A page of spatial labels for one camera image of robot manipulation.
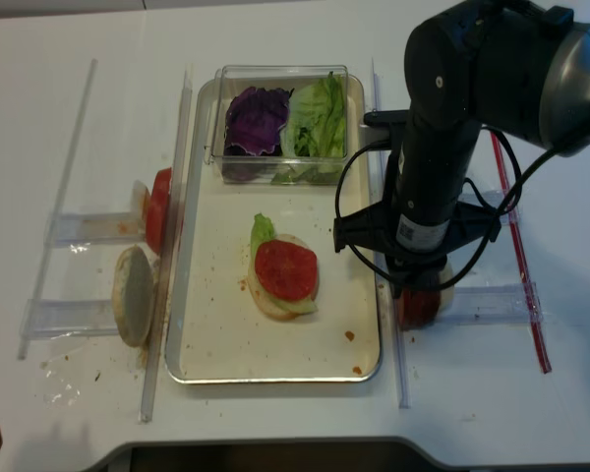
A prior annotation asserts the clear rail left upper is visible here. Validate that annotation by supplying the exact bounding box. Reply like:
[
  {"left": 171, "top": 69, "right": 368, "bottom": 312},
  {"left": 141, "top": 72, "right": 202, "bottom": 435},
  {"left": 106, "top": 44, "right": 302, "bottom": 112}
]
[{"left": 44, "top": 212, "right": 146, "bottom": 248}]

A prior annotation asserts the stack of meat slices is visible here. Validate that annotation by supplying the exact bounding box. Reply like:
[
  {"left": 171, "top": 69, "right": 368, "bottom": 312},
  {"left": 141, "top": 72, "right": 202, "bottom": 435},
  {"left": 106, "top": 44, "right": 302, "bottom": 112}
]
[{"left": 398, "top": 290, "right": 442, "bottom": 331}]

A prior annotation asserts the white pusher block lower rail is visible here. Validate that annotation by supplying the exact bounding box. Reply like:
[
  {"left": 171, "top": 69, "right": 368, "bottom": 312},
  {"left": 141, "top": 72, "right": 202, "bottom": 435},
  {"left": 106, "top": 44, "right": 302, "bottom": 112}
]
[{"left": 438, "top": 262, "right": 454, "bottom": 314}]

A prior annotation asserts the clear divider left of tray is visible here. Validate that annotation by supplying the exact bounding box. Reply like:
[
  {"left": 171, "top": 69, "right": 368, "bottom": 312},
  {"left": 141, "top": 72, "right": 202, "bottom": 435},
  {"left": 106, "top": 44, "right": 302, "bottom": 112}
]
[{"left": 139, "top": 63, "right": 194, "bottom": 424}]

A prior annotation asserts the lettuce leaf on bun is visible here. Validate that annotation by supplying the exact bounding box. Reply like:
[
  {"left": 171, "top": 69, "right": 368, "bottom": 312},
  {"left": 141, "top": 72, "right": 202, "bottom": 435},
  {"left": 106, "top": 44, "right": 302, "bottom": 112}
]
[{"left": 249, "top": 212, "right": 320, "bottom": 316}]

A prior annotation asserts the black cable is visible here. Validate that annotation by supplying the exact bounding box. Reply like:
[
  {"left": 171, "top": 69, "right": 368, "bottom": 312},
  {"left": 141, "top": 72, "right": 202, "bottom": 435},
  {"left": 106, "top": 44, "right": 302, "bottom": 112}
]
[{"left": 333, "top": 123, "right": 590, "bottom": 291}]

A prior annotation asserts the bottom bun on tray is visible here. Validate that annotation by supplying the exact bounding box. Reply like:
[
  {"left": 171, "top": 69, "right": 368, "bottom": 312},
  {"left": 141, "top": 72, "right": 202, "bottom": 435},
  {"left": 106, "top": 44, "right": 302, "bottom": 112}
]
[{"left": 246, "top": 233, "right": 321, "bottom": 322}]

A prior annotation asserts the tomato slices stack left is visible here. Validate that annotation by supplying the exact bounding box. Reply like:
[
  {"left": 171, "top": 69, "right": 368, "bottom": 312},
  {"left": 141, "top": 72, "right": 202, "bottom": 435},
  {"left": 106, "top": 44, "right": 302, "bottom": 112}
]
[{"left": 146, "top": 167, "right": 172, "bottom": 255}]

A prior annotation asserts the clear strip far left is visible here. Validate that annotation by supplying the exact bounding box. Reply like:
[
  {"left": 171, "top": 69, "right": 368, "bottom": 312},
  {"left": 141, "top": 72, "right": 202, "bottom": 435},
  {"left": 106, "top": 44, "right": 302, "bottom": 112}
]
[{"left": 17, "top": 58, "right": 98, "bottom": 361}]

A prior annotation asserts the metal serving tray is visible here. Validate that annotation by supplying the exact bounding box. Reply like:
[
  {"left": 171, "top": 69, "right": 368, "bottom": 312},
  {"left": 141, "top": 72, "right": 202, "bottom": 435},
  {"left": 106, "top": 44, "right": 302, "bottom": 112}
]
[{"left": 164, "top": 81, "right": 381, "bottom": 385}]

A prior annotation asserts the clear rail right lower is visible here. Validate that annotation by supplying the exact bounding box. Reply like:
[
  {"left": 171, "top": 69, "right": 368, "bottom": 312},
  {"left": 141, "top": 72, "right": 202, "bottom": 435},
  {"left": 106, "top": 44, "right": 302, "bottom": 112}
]
[{"left": 435, "top": 283, "right": 529, "bottom": 325}]

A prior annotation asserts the white pusher block left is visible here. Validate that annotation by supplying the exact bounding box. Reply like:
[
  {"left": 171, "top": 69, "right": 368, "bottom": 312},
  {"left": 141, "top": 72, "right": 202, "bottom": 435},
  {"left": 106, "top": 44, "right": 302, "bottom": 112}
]
[{"left": 130, "top": 180, "right": 150, "bottom": 229}]

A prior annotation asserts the tomato slice on bun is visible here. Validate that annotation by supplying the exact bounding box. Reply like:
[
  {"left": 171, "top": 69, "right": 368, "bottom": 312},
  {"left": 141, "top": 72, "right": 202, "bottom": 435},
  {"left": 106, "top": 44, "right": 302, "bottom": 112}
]
[{"left": 255, "top": 239, "right": 318, "bottom": 302}]

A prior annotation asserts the clear rail left lower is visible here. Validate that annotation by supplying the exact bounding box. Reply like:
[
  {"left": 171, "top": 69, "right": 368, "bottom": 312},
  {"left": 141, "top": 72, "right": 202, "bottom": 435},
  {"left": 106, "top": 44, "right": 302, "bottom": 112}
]
[{"left": 20, "top": 299, "right": 118, "bottom": 340}]

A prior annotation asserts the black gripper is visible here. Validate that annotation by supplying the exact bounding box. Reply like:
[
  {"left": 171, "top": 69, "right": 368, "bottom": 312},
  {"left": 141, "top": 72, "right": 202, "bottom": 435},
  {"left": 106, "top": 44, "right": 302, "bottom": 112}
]
[{"left": 384, "top": 256, "right": 452, "bottom": 300}]

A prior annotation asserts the bun bottom standing left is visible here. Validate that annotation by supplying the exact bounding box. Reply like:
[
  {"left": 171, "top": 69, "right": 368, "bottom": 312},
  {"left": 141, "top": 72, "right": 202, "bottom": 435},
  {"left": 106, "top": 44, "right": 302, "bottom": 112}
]
[{"left": 111, "top": 246, "right": 154, "bottom": 347}]

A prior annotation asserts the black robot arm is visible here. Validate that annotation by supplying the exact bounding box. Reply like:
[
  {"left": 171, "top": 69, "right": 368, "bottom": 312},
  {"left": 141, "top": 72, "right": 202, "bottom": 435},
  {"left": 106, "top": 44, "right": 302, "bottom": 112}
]
[{"left": 386, "top": 1, "right": 590, "bottom": 291}]

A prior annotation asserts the clear plastic vegetable box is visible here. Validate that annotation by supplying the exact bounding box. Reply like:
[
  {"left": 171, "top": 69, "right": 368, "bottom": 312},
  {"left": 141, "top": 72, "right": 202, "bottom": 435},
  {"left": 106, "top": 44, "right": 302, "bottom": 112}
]
[{"left": 208, "top": 65, "right": 349, "bottom": 186}]

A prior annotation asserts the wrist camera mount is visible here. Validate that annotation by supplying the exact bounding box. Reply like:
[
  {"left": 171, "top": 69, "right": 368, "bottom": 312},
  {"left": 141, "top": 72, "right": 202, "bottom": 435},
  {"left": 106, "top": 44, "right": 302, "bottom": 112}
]
[{"left": 333, "top": 202, "right": 501, "bottom": 262}]

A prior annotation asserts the purple cabbage leaf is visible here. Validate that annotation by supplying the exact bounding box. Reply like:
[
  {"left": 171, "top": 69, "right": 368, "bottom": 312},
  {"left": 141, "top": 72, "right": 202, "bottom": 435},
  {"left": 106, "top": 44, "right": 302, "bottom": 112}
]
[{"left": 224, "top": 87, "right": 292, "bottom": 156}]

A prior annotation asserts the red plastic strip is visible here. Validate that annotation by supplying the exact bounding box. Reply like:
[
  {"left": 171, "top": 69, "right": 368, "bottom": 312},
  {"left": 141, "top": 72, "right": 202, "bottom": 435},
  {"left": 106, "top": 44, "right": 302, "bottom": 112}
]
[{"left": 491, "top": 132, "right": 552, "bottom": 374}]

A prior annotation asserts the green lettuce in box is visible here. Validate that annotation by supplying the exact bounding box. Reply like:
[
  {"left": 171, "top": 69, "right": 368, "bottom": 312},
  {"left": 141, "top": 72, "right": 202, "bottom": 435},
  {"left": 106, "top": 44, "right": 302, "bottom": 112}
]
[{"left": 280, "top": 72, "right": 346, "bottom": 158}]

